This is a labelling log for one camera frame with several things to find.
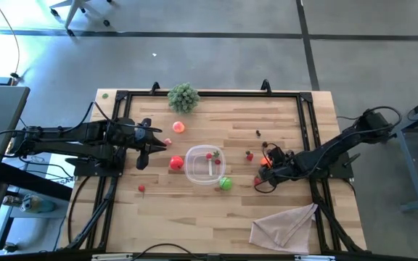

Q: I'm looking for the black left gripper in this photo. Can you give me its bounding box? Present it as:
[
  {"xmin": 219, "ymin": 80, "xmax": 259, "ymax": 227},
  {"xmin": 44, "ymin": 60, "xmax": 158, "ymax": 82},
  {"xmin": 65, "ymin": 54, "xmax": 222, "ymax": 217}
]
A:
[{"xmin": 114, "ymin": 117, "xmax": 167, "ymax": 170}]

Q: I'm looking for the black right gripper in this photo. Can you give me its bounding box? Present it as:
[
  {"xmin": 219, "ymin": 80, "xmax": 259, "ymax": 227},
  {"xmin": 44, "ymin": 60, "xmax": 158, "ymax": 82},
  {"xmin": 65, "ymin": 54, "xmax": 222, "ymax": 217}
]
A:
[{"xmin": 258, "ymin": 146, "xmax": 300, "ymax": 184}]

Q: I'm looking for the green toy cabbage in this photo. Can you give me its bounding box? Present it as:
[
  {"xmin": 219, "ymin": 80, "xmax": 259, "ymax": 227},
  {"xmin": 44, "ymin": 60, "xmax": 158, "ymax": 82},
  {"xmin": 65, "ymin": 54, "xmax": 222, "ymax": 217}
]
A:
[{"xmin": 218, "ymin": 176, "xmax": 234, "ymax": 191}]

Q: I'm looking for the clear plastic tupperware container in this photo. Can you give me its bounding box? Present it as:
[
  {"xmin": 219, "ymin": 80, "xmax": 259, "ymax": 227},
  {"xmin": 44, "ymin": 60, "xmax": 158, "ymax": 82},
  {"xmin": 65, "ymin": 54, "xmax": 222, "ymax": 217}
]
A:
[{"xmin": 184, "ymin": 144, "xmax": 226, "ymax": 186}]

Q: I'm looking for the beige cloth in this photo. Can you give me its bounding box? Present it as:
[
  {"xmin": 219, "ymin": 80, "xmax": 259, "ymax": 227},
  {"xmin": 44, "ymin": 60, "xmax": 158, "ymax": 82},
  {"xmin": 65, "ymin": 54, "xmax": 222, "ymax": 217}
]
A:
[{"xmin": 248, "ymin": 202, "xmax": 319, "ymax": 254}]

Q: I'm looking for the gray office chair white base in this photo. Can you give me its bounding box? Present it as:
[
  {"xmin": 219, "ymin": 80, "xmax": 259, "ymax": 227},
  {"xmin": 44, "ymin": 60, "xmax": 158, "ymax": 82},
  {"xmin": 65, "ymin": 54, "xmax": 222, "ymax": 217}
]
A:
[{"xmin": 49, "ymin": 0, "xmax": 114, "ymax": 37}]

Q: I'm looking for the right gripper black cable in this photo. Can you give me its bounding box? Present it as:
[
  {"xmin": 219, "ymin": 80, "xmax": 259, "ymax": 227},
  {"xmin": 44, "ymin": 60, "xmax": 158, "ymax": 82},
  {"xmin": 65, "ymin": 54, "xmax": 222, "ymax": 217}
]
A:
[{"xmin": 253, "ymin": 142, "xmax": 281, "ymax": 194}]

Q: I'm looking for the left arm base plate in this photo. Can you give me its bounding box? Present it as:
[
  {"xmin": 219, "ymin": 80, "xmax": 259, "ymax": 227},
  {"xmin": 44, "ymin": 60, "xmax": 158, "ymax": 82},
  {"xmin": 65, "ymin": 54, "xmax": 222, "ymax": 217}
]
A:
[{"xmin": 65, "ymin": 157, "xmax": 125, "ymax": 178}]

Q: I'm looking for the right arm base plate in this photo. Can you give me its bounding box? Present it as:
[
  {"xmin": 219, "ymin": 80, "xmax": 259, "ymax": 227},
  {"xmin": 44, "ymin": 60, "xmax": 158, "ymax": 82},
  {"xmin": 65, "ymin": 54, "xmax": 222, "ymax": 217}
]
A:
[{"xmin": 330, "ymin": 152, "xmax": 355, "ymax": 181}]

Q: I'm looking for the black metal table frame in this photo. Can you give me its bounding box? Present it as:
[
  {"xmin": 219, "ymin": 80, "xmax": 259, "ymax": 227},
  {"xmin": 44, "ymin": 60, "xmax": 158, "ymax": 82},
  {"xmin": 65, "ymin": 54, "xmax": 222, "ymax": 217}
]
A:
[{"xmin": 63, "ymin": 78, "xmax": 368, "ymax": 254}]

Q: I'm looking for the black floor cable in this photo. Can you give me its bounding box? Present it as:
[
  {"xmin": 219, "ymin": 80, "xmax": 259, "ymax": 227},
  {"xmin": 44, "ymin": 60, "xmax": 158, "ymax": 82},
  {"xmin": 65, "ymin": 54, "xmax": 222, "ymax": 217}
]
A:
[{"xmin": 0, "ymin": 0, "xmax": 21, "ymax": 79}]

